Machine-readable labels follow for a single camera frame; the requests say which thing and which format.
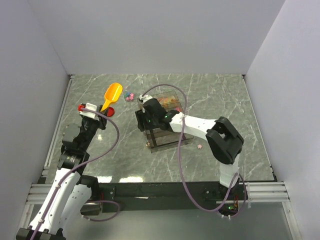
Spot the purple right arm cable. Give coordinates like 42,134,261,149
142,83,247,220

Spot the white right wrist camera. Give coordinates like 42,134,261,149
138,94,153,104

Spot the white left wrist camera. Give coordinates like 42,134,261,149
77,103,98,119

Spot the black base beam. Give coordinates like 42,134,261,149
92,181,248,211

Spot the red jar lid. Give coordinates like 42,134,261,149
106,106,115,118

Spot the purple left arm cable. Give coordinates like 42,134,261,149
28,107,121,240

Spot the yellow plastic scoop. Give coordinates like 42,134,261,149
100,82,123,112

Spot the clear candy drawer box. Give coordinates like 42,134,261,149
135,90,183,153

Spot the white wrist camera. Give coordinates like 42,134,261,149
138,94,153,104
77,103,98,119

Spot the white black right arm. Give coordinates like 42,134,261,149
135,95,244,200

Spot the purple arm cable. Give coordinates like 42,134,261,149
28,107,121,240
142,83,247,220

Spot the aluminium frame rail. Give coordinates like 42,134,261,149
24,74,76,206

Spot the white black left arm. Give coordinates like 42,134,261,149
15,105,109,240

